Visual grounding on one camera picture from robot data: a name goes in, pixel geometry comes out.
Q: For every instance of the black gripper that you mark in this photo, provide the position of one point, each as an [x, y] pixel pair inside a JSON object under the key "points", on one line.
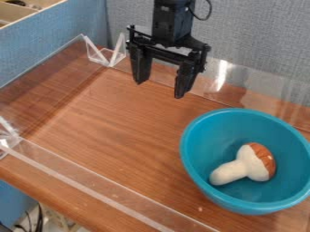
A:
{"points": [[186, 52]]}

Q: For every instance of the white brown toy mushroom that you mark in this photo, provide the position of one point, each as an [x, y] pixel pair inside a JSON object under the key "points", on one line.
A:
{"points": [[255, 164]]}

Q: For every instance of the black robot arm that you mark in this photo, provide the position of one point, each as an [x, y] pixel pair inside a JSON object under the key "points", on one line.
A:
{"points": [[173, 19]]}

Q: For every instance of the blue plastic bowl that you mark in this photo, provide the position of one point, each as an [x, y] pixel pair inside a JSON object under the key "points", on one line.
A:
{"points": [[210, 143]]}

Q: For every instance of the clear acrylic left barrier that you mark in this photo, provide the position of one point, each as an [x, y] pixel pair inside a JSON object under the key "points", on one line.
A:
{"points": [[30, 99]]}

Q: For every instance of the clear acrylic barrier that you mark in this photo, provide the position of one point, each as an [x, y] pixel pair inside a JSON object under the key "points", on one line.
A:
{"points": [[136, 205], [241, 87], [30, 99]]}

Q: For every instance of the clear acrylic back barrier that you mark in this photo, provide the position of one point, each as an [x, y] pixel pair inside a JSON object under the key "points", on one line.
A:
{"points": [[241, 87]]}

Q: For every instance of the wooden shelf unit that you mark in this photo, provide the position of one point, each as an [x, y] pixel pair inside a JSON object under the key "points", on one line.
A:
{"points": [[17, 10]]}

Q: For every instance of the clear acrylic front barrier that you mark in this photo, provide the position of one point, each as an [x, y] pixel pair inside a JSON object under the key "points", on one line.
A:
{"points": [[136, 205]]}

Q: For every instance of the clear acrylic corner bracket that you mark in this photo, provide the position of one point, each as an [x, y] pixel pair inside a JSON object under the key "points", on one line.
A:
{"points": [[105, 56]]}

